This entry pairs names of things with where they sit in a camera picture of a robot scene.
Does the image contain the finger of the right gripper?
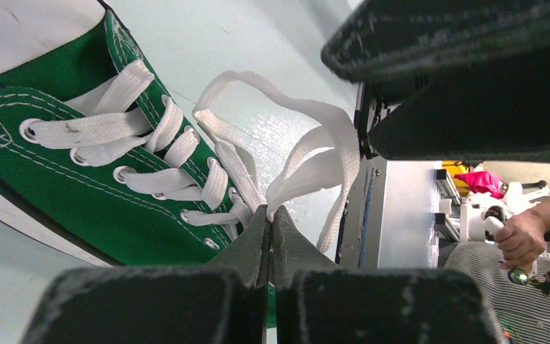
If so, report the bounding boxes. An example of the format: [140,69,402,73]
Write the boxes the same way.
[369,47,550,163]
[321,1,550,82]

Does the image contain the green canvas sneaker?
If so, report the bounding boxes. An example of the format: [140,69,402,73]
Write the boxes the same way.
[0,1,263,265]

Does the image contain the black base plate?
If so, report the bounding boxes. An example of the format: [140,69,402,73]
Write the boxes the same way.
[335,82,382,269]

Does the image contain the striped grey shirt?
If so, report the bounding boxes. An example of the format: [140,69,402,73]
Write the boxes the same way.
[438,242,550,343]

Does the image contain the white teleoperation handle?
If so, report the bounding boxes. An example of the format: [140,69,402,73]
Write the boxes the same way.
[483,216,538,285]

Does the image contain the bare human hand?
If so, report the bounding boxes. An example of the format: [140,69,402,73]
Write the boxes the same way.
[493,209,546,269]

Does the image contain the pink cloth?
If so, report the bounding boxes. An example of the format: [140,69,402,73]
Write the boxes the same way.
[454,171,505,199]

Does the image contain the yellow object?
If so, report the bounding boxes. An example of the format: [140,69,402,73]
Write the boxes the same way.
[442,160,471,196]

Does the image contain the white shoelace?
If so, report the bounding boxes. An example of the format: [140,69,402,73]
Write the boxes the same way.
[19,60,360,252]

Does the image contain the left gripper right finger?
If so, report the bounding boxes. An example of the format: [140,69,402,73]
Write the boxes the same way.
[271,207,507,343]

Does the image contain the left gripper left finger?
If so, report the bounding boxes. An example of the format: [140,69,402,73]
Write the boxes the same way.
[22,206,270,343]

